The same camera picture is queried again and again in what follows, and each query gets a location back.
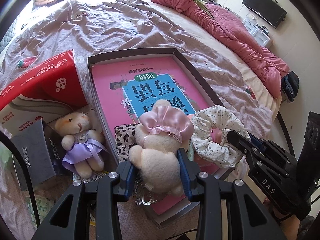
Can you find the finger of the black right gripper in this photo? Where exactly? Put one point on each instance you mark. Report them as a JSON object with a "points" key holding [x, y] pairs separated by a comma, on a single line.
{"points": [[240, 143]]}

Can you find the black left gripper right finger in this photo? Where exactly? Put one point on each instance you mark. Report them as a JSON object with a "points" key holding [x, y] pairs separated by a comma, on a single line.
{"points": [[247, 218]]}

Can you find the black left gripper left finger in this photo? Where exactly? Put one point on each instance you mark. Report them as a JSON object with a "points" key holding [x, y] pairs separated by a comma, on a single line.
{"points": [[69, 218]]}

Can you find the green tissue pack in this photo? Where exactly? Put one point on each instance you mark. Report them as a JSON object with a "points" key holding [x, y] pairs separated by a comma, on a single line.
{"points": [[44, 205]]}

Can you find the white floral scrunchie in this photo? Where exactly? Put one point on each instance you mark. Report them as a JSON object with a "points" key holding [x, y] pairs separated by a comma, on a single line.
{"points": [[209, 139]]}

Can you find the plush bear purple dress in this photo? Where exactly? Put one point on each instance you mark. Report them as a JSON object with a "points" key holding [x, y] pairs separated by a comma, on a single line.
{"points": [[83, 144]]}

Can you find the plush bear pink dress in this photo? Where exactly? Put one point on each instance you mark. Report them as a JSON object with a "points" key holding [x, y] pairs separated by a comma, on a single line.
{"points": [[161, 132]]}

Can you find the leopard print scrunchie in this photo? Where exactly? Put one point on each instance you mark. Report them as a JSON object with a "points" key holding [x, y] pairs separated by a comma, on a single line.
{"points": [[125, 139]]}

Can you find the person right hand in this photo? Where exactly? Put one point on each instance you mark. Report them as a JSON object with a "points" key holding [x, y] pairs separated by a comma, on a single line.
{"points": [[292, 227]]}

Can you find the mauve strawberry bedsheet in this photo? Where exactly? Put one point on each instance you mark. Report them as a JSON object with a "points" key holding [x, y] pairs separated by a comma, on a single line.
{"points": [[131, 53]]}

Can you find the dark grey small box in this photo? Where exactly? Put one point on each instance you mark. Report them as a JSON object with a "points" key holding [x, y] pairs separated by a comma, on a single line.
{"points": [[40, 147]]}

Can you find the dark clothes on chair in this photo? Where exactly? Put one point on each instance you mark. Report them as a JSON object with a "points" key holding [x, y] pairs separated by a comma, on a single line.
{"points": [[290, 85]]}

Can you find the shallow grey cardboard box tray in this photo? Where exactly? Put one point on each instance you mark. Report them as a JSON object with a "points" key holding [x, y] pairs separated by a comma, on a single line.
{"points": [[150, 79]]}

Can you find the white drawer cabinet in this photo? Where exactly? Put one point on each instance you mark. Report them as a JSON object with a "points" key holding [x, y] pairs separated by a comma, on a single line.
{"points": [[259, 33]]}

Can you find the pink quilted comforter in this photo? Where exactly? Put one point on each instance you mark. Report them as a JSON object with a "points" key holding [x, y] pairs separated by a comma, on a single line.
{"points": [[229, 30]]}

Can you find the red white tissue box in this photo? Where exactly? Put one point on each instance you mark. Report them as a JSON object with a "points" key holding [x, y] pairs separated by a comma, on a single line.
{"points": [[48, 91]]}

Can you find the pink blue book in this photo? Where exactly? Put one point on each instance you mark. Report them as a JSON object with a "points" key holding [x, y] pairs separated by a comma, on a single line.
{"points": [[145, 89]]}

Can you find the black flat television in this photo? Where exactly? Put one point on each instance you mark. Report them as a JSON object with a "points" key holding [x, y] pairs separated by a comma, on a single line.
{"points": [[268, 10]]}

